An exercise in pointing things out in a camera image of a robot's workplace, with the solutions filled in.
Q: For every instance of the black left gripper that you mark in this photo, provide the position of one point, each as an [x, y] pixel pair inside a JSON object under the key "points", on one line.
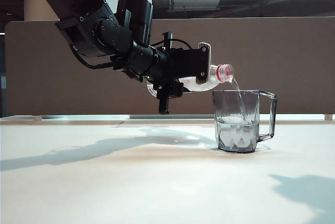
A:
{"points": [[159, 64]]}

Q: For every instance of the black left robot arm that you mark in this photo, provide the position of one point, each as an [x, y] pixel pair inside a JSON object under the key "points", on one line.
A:
{"points": [[86, 38]]}

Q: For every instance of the grey transparent plastic cup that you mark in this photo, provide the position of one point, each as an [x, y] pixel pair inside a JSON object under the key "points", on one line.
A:
{"points": [[235, 129]]}

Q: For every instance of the beige partition clamp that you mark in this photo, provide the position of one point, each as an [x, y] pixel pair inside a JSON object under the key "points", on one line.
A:
{"points": [[329, 118], [37, 118]]}

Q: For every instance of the clear red-label water bottle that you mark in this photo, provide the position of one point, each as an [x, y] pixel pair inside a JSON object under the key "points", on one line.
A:
{"points": [[215, 76]]}

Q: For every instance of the brown desk partition panel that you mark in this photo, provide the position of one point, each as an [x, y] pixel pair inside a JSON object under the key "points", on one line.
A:
{"points": [[261, 51]]}

